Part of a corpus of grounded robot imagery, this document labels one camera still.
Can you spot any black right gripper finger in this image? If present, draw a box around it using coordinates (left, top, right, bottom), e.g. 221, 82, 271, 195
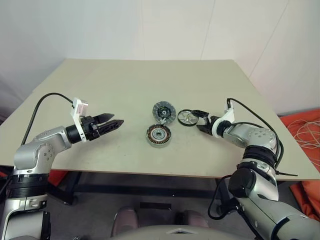
196, 124, 214, 136
191, 109, 210, 118

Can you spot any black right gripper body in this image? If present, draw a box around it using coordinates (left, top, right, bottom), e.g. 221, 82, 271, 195
202, 114, 218, 135

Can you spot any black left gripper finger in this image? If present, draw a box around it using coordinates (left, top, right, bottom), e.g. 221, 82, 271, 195
98, 119, 125, 135
96, 112, 116, 125

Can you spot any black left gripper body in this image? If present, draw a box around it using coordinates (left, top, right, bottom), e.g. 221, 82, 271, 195
79, 115, 101, 141

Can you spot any silver disc with black ring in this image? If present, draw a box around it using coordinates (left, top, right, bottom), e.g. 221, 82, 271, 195
177, 108, 200, 127

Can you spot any grey copper-wound motor stator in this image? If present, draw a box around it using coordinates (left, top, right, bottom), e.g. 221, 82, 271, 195
144, 124, 173, 150

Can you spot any grey round motor rotor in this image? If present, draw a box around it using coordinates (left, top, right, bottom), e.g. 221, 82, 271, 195
151, 100, 176, 124

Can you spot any red fabric bundle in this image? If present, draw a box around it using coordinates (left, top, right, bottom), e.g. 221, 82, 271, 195
48, 169, 68, 186

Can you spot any orange bean bag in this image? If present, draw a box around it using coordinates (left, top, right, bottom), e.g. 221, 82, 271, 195
278, 107, 320, 173
289, 179, 320, 222

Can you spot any black zip tie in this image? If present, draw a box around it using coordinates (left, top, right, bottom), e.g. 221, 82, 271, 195
274, 170, 299, 177

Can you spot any dark maroon rounded shape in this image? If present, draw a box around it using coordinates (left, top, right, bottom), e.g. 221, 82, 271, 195
111, 206, 140, 237

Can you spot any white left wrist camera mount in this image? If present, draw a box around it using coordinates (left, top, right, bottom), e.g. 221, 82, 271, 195
69, 98, 90, 143

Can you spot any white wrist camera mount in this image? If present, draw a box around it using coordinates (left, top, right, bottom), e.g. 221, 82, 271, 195
211, 98, 236, 138
69, 98, 90, 143

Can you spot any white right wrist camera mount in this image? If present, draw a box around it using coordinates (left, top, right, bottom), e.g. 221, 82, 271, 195
211, 98, 236, 138

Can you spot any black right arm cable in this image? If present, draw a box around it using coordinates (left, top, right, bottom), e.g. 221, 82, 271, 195
208, 97, 286, 221

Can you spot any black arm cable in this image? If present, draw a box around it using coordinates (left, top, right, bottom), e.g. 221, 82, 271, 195
19, 92, 75, 147
208, 97, 286, 221

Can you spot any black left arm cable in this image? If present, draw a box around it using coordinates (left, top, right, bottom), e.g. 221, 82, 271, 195
19, 92, 75, 147

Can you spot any black table frame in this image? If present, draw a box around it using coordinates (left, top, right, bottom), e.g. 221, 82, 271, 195
48, 171, 221, 206

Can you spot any white coiled cable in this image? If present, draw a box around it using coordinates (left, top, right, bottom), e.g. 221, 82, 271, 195
286, 119, 320, 151

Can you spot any black flat robot bracket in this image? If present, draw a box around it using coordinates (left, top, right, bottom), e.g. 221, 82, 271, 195
41, 211, 52, 240

